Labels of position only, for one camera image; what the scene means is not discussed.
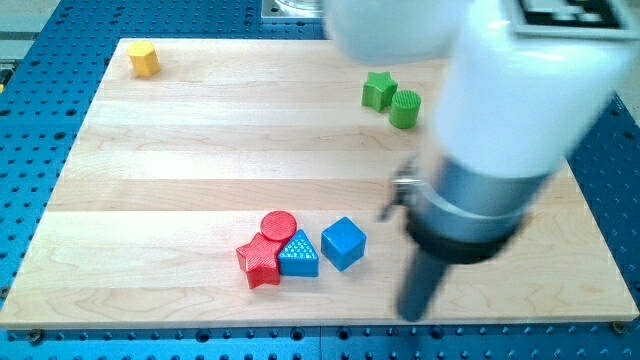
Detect light wooden board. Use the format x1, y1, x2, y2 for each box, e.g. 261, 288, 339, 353
0, 38, 640, 330

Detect red star block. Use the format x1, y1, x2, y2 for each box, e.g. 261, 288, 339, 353
236, 233, 286, 289

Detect silver metal base mount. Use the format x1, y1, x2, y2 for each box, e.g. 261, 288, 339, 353
260, 0, 323, 23

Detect blue cube block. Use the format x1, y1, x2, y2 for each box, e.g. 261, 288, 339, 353
321, 217, 367, 272

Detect red cylinder block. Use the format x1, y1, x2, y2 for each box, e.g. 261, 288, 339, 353
260, 210, 297, 242

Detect blue triangle block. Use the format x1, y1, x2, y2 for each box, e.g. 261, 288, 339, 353
278, 230, 319, 277

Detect green star block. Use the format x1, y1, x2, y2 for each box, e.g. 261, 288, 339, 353
361, 72, 398, 112

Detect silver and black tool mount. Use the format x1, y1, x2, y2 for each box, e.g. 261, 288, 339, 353
378, 156, 548, 264

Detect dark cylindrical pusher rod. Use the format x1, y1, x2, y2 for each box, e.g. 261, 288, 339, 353
396, 248, 449, 322

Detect black and white marker tag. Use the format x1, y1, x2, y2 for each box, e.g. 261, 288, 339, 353
501, 0, 639, 41

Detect yellow hexagon block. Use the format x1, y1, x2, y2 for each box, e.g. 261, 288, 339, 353
127, 40, 161, 77

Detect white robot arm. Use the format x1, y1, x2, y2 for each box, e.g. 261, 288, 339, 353
321, 0, 639, 321

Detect green cylinder block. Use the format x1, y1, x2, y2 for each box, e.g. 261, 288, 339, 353
389, 90, 422, 129

